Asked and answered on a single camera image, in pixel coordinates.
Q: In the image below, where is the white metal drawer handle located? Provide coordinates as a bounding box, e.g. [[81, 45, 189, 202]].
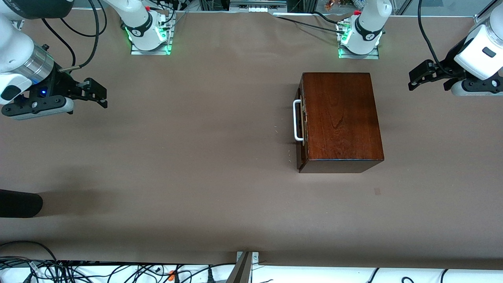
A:
[[293, 99, 304, 142]]

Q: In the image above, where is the dark brown wooden cabinet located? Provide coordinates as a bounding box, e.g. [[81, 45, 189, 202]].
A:
[[296, 72, 385, 174]]

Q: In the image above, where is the black cylindrical object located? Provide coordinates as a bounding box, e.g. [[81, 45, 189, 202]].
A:
[[0, 189, 43, 218]]

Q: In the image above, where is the white power strip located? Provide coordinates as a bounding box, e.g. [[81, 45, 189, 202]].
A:
[[229, 0, 288, 13]]

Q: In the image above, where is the dark angled metal bar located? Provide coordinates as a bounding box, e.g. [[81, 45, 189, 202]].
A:
[[226, 252, 252, 283]]

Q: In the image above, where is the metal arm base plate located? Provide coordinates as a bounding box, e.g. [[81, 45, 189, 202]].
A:
[[338, 20, 380, 60], [130, 11, 173, 56]]

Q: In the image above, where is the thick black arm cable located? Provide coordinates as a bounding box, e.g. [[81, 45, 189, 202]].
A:
[[59, 0, 102, 74]]

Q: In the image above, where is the silver aluminium frame profile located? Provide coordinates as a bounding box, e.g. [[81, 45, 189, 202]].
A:
[[473, 0, 503, 28]]

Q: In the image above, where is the black table cable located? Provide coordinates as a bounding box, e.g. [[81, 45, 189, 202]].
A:
[[274, 15, 343, 33]]

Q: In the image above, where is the black looped floor cable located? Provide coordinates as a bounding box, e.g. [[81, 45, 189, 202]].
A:
[[0, 241, 59, 283]]

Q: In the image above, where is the silver metal bracket plate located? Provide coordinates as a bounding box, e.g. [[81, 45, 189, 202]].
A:
[[236, 252, 259, 283]]

